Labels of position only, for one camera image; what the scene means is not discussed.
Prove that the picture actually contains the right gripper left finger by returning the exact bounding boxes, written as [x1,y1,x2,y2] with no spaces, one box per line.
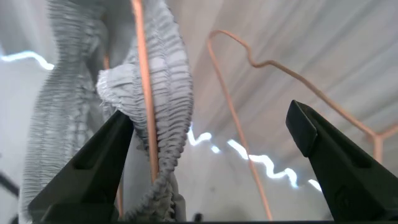
[27,110,135,222]

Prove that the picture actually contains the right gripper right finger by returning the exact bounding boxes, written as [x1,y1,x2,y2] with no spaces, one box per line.
[285,99,398,222]

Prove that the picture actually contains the pink clothes hanger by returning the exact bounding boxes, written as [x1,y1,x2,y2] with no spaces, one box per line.
[102,0,160,219]
[206,29,398,222]

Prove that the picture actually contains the pale grey shorts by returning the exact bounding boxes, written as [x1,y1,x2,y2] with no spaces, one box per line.
[19,0,194,222]

